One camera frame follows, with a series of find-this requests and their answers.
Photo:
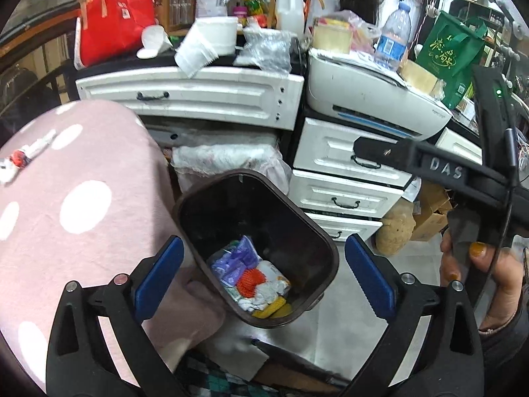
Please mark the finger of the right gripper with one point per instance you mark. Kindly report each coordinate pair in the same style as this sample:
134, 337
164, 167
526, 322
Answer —
417, 158

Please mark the white drawer cabinet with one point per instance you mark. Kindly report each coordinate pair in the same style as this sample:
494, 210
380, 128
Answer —
217, 93

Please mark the dark brown trash bin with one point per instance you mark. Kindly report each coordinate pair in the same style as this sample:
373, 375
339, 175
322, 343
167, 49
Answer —
244, 203

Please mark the clear water bottle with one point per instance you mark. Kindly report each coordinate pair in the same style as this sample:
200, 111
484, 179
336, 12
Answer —
394, 38

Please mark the red tote bag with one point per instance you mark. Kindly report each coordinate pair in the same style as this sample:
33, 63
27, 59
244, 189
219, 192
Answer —
108, 28

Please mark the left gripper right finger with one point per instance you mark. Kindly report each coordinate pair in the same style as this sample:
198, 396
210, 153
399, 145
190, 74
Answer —
401, 300

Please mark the white printer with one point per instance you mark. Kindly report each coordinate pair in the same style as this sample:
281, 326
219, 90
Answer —
355, 89

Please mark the lower white drawer unit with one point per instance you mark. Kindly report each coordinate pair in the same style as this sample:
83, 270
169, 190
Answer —
341, 192

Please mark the green gift bag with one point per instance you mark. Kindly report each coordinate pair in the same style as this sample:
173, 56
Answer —
449, 53

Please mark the red white snack wrapper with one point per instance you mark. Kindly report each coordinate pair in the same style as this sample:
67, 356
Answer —
21, 158

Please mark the purple plastic bag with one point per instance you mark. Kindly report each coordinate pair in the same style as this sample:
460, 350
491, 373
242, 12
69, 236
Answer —
228, 264

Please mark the orange foam fruit net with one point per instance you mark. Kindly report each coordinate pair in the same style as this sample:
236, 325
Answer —
248, 282

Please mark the person's right hand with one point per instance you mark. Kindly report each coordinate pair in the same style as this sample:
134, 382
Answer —
504, 273

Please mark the white paper cup stack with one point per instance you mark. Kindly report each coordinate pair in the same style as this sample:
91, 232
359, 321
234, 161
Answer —
208, 39

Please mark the wooden railing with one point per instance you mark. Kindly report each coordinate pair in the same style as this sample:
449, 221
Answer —
32, 37

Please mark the white plastic jug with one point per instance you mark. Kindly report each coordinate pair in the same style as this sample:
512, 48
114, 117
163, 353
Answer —
290, 16

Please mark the yellow foam fruit net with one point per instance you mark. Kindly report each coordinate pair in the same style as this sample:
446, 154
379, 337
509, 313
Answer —
277, 309

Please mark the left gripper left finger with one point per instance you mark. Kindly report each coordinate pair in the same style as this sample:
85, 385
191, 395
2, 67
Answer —
134, 298

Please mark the white tissue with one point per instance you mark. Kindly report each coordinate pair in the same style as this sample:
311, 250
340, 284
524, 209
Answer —
276, 285

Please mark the pink polka dot tablecloth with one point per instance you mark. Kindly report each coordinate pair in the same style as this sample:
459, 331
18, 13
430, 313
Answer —
94, 204

